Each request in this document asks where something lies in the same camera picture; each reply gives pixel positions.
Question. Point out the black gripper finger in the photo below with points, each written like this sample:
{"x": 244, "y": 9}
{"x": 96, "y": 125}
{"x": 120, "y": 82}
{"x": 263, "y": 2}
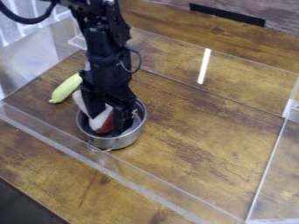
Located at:
{"x": 94, "y": 103}
{"x": 122, "y": 118}

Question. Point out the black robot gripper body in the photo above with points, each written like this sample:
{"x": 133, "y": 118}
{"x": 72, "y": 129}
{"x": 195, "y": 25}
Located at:
{"x": 108, "y": 77}

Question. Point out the white red plush mushroom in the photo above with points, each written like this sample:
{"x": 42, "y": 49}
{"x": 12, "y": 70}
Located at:
{"x": 100, "y": 123}

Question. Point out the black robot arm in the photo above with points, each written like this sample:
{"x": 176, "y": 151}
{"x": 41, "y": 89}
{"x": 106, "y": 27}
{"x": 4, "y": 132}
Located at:
{"x": 102, "y": 27}

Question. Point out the silver metal pot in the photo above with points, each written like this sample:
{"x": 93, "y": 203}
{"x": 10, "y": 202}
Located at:
{"x": 100, "y": 143}

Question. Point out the yellow handled metal utensil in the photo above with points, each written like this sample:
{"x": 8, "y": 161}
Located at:
{"x": 65, "y": 88}

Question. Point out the clear acrylic triangle bracket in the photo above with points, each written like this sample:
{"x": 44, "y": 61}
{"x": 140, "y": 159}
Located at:
{"x": 77, "y": 40}

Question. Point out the clear acrylic enclosure wall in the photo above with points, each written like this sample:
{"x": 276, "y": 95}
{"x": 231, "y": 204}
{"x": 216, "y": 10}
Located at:
{"x": 216, "y": 159}

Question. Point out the black strip on wall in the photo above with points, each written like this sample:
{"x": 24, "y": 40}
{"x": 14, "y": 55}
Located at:
{"x": 245, "y": 19}

